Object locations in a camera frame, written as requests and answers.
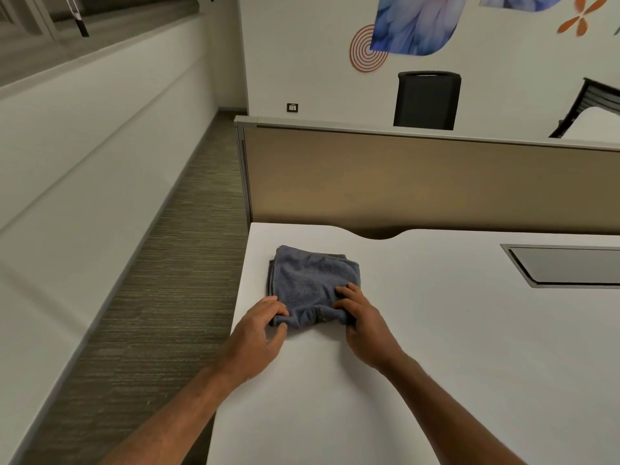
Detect person's right hand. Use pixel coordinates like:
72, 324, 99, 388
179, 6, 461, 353
333, 284, 406, 374

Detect person's left hand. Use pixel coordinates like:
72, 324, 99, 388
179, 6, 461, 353
218, 296, 290, 384

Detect grey-blue towel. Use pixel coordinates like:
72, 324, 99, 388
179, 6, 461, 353
265, 245, 362, 330

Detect person's left forearm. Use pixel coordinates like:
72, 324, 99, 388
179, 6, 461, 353
99, 363, 253, 465

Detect person's right forearm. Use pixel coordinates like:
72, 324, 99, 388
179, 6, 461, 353
380, 352, 530, 465

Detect brown desk partition panel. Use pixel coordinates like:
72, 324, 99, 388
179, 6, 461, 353
234, 115, 620, 241

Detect black mesh office chair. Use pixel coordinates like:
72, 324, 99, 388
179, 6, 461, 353
393, 70, 462, 131

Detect black slatted office chair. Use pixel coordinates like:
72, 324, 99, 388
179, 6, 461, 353
548, 77, 620, 139

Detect black window blind wand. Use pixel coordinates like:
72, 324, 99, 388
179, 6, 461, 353
63, 0, 91, 38

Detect grey desk cable hatch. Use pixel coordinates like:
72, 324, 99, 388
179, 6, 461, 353
500, 243, 620, 290

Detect grey window frame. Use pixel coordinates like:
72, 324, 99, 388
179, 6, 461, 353
0, 0, 206, 88

